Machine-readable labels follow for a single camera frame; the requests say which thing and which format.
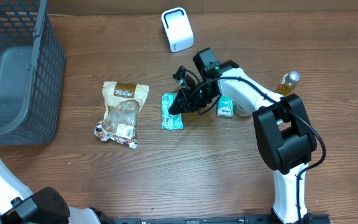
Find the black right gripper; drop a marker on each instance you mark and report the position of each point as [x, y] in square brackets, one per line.
[188, 102]

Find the teal wet wipes pack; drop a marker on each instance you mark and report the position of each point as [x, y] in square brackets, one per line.
[169, 121]

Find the small teal white box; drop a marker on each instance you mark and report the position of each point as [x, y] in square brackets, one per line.
[225, 107]

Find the brown snack bag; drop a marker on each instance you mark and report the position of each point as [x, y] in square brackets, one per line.
[123, 102]

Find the green lid jar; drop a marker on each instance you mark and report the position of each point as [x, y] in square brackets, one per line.
[240, 111]

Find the yellow liquid bottle silver cap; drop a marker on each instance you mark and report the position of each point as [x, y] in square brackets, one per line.
[288, 83]

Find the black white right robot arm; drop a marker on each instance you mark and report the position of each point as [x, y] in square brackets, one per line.
[285, 138]

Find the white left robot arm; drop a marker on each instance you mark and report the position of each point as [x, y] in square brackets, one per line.
[18, 204]

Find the white barcode scanner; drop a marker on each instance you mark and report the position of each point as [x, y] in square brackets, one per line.
[177, 29]

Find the grey plastic shopping basket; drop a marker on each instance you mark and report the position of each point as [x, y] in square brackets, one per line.
[32, 66]

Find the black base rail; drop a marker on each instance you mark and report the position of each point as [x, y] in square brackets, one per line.
[247, 219]

